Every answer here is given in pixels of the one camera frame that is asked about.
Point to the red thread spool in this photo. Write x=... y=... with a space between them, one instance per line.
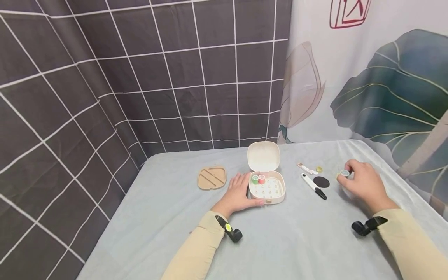
x=261 y=179

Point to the person's left forearm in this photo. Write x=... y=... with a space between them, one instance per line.
x=199 y=249

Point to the person's left hand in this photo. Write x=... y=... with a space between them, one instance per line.
x=235 y=195

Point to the person's right thumb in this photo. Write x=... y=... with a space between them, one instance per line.
x=344 y=184

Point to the person's right hand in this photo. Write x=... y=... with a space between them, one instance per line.
x=366 y=184

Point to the green thread spool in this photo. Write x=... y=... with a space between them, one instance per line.
x=255 y=179

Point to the person's left thumb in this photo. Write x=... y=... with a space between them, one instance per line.
x=254 y=203

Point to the person's right index finger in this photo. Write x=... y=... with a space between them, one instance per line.
x=351 y=165

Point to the white black seam ripper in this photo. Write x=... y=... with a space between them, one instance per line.
x=313 y=186

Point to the cream sewing kit box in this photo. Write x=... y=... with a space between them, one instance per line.
x=266 y=175

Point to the blue thread spool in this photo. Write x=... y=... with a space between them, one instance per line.
x=345 y=173

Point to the black round disc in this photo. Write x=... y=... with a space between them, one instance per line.
x=321 y=181

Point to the black wrist band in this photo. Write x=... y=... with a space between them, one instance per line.
x=229 y=229
x=367 y=225

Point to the person's left index finger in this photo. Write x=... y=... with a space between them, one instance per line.
x=247 y=179

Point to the tan divider tray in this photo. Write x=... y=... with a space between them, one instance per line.
x=211 y=178

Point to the person's right forearm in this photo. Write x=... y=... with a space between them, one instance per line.
x=413 y=244

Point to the person's left fingers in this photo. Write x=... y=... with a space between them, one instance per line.
x=237 y=179

